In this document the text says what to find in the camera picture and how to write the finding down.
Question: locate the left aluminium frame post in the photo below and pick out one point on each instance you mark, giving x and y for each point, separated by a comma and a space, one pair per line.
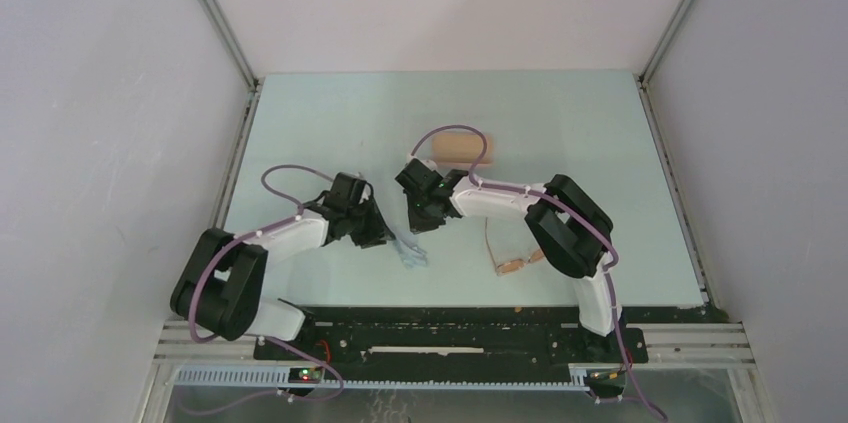
224, 31

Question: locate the right aluminium frame post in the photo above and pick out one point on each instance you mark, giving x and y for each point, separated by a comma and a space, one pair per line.
671, 31

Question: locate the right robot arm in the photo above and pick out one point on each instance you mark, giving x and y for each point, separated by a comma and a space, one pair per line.
571, 230

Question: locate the left controller board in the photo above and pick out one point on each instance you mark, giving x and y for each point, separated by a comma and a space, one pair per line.
305, 375

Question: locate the white cable duct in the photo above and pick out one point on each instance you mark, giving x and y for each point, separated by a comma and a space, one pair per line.
268, 377

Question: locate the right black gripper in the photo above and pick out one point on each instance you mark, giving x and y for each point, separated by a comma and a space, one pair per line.
420, 223

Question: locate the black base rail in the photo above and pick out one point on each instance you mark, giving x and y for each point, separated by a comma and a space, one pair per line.
536, 344

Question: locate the right controller board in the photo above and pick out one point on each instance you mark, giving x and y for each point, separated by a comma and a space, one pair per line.
617, 378

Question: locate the light blue cleaning cloth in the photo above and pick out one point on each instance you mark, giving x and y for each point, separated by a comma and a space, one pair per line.
411, 255

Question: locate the orange tinted sunglasses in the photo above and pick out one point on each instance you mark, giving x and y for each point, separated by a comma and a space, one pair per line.
510, 245

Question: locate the controller board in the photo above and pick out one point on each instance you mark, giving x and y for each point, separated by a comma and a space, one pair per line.
305, 375
617, 378

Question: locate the pink glasses case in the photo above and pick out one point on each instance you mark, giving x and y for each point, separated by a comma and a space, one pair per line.
455, 149

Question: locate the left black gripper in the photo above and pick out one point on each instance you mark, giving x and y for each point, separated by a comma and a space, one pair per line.
378, 231

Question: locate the aluminium frame post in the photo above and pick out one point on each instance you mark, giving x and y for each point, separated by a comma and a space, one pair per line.
224, 31
671, 31

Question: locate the aluminium extrusion rail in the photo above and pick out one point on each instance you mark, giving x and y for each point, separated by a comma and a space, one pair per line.
697, 346

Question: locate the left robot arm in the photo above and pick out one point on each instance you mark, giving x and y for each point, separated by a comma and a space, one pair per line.
220, 288

